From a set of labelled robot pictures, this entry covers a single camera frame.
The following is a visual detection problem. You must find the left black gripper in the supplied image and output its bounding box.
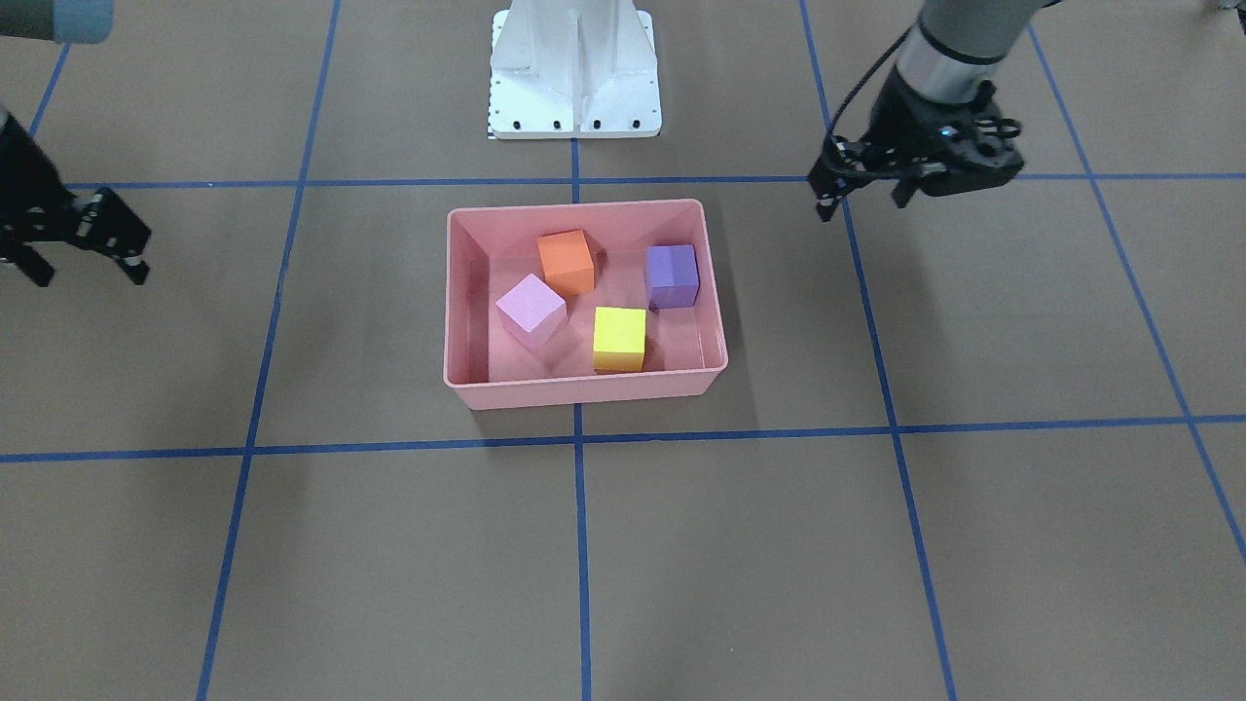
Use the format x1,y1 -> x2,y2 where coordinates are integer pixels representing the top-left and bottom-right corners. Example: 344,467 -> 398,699
806,73 -> 974,223

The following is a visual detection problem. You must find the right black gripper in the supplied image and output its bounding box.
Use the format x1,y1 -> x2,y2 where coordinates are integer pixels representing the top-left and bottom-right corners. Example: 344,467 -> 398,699
1,117 -> 152,288

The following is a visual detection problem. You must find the purple foam block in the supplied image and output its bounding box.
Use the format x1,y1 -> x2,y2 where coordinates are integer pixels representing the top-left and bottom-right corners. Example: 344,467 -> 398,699
644,244 -> 700,310

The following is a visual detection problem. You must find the yellow foam block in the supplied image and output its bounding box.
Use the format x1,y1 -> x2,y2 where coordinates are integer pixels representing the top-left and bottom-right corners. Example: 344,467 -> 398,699
592,306 -> 648,374

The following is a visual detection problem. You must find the orange foam block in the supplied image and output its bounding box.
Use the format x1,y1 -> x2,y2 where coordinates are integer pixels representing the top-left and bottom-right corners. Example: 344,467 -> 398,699
537,228 -> 596,298

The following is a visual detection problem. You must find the pink foam block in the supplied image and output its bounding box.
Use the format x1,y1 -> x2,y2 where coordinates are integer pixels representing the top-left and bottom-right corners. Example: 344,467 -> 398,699
495,274 -> 568,351

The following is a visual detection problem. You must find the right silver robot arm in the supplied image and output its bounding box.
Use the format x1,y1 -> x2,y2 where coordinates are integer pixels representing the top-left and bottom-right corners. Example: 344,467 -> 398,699
1,1 -> 151,288

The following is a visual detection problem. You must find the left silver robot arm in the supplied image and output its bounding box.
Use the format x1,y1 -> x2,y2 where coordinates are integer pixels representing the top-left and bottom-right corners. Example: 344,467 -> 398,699
807,1 -> 1044,222

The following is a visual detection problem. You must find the pink plastic bin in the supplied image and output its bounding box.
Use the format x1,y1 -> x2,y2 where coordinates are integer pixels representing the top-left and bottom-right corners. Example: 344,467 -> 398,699
442,199 -> 728,410

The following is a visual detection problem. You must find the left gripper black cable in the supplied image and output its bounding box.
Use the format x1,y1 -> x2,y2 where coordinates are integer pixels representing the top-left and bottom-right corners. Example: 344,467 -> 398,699
824,29 -> 935,181

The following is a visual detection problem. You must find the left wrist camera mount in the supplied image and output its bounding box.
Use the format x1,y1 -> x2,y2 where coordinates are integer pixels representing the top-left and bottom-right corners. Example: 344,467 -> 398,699
917,80 -> 1025,197

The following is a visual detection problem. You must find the white pedestal column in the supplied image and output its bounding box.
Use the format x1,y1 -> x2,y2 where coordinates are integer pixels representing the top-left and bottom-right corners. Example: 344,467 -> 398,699
487,1 -> 663,139

